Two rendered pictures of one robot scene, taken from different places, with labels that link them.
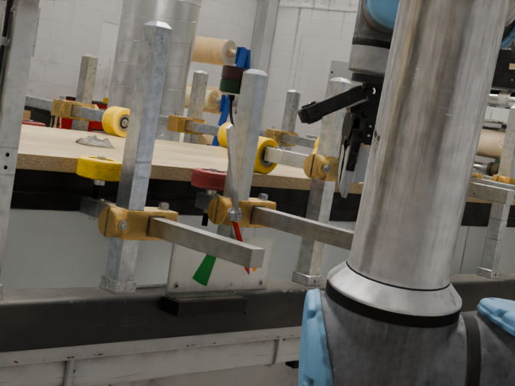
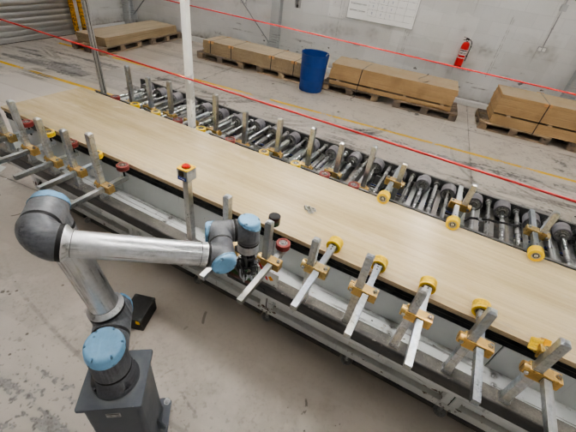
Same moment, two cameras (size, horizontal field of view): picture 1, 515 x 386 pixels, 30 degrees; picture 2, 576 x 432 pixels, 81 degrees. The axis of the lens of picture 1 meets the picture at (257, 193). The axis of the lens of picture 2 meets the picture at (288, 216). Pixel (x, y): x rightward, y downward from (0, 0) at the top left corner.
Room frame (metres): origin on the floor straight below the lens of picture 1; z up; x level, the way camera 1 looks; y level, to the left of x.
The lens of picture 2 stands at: (1.44, -1.18, 2.14)
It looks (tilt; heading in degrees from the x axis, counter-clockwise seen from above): 38 degrees down; 70
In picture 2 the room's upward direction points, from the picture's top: 9 degrees clockwise
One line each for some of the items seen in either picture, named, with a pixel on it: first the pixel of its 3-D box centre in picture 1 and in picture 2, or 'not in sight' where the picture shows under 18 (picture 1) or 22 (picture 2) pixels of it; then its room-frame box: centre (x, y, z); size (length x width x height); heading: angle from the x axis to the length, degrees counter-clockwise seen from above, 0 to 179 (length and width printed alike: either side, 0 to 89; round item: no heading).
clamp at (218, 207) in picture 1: (241, 211); (269, 261); (1.81, 0.03, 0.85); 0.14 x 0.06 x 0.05; 137
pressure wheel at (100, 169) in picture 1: (96, 188); not in sight; (1.73, 0.29, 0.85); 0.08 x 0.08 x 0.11
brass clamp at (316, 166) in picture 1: (332, 168); (315, 267); (1.99, -0.15, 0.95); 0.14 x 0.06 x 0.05; 137
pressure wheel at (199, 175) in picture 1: (208, 197); (282, 249); (1.89, 0.09, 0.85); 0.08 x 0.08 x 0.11
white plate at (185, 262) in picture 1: (223, 263); (257, 272); (1.75, 0.04, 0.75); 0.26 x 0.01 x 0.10; 137
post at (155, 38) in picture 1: (136, 164); (227, 231); (1.61, 0.21, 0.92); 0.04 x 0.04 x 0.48; 47
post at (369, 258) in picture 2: not in sight; (357, 291); (2.16, -0.30, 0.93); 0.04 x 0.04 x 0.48; 47
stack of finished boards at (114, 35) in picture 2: not in sight; (131, 32); (0.28, 8.33, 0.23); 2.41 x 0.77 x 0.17; 55
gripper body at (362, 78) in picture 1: (371, 112); (248, 261); (1.65, -0.17, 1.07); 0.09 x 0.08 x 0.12; 97
